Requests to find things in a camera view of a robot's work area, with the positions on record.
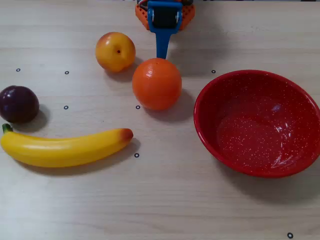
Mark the yellow plastic banana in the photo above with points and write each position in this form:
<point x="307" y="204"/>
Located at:
<point x="62" y="152"/>

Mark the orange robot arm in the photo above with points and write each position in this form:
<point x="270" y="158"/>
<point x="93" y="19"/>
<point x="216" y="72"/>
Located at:
<point x="188" y="17"/>

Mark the orange plastic orange fruit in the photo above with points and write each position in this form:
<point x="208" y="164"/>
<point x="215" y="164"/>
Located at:
<point x="157" y="83"/>

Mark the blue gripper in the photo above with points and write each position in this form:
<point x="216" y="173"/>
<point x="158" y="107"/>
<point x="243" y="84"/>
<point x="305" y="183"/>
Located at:
<point x="163" y="18"/>

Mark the red speckled bowl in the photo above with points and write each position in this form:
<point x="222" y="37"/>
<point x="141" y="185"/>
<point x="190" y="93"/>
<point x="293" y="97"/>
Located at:
<point x="250" y="140"/>

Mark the dark purple plastic plum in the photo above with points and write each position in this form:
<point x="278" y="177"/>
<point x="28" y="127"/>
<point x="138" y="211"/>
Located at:
<point x="17" y="103"/>

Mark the yellow-red plastic peach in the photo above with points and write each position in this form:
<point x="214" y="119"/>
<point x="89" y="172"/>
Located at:
<point x="115" y="52"/>

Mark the orange robot base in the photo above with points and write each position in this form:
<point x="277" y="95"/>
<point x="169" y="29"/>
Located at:
<point x="141" y="15"/>

